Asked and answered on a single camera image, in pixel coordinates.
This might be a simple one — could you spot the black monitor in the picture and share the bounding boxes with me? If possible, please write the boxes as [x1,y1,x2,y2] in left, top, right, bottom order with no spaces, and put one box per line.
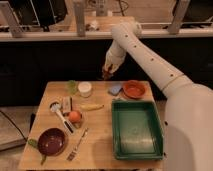
[8,0,67,26]

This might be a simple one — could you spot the dark purple grapes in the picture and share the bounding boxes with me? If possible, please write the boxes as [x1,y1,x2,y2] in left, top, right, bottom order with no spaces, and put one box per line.
[102,72,111,80]

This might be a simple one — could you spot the silver fork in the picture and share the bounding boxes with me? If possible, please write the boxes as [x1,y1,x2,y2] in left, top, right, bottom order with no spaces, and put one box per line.
[67,128,89,161]

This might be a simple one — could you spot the green plastic tray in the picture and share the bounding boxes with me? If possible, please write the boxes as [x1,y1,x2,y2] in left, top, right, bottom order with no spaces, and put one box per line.
[111,100,163,160]

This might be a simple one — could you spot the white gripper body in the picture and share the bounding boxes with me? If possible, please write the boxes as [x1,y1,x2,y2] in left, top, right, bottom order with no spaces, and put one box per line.
[102,61,120,77]

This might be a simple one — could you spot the tan wooden block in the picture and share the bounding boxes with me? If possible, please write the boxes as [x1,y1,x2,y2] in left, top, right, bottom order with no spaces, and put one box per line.
[62,96,72,115]

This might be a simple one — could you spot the blue sponge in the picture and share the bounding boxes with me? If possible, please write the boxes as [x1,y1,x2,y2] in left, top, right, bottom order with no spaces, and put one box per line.
[108,83,122,96]

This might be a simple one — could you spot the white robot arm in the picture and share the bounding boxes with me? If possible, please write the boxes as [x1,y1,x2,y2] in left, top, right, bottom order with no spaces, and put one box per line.
[103,22,213,171]

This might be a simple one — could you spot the green plastic cup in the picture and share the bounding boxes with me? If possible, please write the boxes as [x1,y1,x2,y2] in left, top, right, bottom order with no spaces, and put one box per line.
[67,80,77,95]

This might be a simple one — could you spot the orange bowl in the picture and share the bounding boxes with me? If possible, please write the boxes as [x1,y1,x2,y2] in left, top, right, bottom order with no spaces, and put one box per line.
[122,80,145,99]

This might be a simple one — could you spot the orange fruit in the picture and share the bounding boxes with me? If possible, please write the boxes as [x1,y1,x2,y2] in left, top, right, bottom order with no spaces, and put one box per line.
[68,111,82,123]

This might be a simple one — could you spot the dark red bowl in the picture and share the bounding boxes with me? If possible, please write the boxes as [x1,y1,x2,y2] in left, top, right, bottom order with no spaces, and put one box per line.
[38,128,67,156]

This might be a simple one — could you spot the black cable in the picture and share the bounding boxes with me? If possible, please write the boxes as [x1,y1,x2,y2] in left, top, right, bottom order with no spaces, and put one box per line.
[0,109,29,142]

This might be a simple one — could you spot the green pepper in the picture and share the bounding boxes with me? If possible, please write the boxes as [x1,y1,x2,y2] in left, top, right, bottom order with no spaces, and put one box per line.
[27,139,46,165]

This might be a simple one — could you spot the yellow banana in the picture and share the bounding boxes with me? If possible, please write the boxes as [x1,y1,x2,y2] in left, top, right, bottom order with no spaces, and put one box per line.
[80,104,104,111]

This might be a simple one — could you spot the white handled brush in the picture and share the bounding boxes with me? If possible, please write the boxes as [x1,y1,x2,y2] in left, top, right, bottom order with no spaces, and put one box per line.
[50,102,74,134]

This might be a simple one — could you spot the white plastic cup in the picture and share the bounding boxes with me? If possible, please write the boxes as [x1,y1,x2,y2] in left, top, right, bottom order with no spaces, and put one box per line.
[78,82,92,98]

